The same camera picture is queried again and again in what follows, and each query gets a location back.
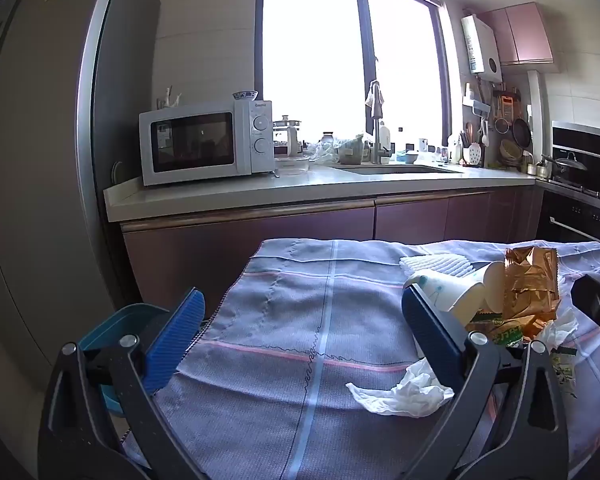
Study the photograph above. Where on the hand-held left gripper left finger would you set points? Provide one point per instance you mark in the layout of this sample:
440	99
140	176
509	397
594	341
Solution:
175	340

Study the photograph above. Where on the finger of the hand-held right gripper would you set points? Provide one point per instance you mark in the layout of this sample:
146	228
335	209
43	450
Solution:
594	302

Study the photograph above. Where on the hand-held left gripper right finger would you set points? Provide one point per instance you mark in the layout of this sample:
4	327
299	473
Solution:
429	330

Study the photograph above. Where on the teal plastic bin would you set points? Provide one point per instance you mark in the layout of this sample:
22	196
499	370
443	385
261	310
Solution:
115	320

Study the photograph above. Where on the white foam fruit net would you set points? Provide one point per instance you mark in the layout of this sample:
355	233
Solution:
439	264

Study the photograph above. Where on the white paper cup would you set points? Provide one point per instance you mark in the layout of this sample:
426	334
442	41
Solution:
454	292

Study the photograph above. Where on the crumpled white tissue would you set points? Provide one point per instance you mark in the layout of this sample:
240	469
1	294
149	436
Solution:
404	395
554	332

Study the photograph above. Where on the black built-in oven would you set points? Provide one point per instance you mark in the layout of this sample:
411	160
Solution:
574	220

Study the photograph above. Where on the gold foil snack bag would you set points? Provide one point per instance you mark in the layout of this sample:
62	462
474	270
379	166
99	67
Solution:
529	280

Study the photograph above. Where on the green snack wrapper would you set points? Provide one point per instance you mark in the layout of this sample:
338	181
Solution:
502	334

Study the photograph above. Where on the green and white wrapper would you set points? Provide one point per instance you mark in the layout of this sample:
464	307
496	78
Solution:
562	372

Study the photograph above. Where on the steel pot with lid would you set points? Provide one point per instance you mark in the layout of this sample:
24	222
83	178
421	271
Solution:
567	167

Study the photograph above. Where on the grey checked tablecloth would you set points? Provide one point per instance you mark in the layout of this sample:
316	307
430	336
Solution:
290	310

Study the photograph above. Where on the black range hood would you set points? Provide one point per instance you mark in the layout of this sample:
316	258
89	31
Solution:
587	142

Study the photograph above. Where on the purple lower kitchen cabinets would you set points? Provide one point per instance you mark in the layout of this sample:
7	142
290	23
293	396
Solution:
280	235

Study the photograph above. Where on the white kitchen countertop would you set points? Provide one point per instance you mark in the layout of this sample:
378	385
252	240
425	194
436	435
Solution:
230	192

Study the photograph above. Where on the hanging frying pan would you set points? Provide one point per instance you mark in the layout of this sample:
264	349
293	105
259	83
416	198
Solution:
521	132

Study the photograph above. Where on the kitchen sink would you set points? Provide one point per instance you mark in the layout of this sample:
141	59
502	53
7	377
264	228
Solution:
399	170

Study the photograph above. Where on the white slotted spoon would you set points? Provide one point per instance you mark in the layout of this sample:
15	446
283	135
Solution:
474	152

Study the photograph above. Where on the plate beside microwave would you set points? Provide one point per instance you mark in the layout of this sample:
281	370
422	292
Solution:
117	172

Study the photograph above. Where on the dark bag of greens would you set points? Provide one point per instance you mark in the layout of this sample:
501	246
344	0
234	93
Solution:
351	151

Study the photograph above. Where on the white soap bottle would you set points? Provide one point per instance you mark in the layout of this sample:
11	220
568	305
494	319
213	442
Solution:
385	137

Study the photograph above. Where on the white microwave oven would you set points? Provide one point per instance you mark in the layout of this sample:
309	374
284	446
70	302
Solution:
195	142

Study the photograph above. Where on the metal kitchen faucet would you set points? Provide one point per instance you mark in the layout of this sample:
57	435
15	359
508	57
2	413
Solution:
376	137

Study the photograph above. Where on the clear plastic bag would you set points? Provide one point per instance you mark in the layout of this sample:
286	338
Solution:
324	152

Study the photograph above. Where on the glass food container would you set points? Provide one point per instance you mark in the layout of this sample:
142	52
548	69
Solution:
292	165

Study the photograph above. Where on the grey refrigerator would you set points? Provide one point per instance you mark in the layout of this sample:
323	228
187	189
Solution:
40	160

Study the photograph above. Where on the glass jar on counter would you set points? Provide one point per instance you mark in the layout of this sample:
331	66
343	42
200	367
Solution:
291	137

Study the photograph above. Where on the cloth on faucet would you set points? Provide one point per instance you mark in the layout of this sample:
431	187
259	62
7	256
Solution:
374	102

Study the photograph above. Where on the small item on microwave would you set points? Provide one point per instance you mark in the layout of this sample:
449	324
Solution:
170	100

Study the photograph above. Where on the pink upper cabinet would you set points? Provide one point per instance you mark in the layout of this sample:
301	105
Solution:
522	35

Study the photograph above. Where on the white water heater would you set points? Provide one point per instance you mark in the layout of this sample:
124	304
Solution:
482	47

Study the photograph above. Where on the blue patterned bowl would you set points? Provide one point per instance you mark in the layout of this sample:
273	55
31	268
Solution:
245	95

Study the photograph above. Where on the kitchen window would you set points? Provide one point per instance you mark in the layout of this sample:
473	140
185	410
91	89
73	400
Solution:
310	60

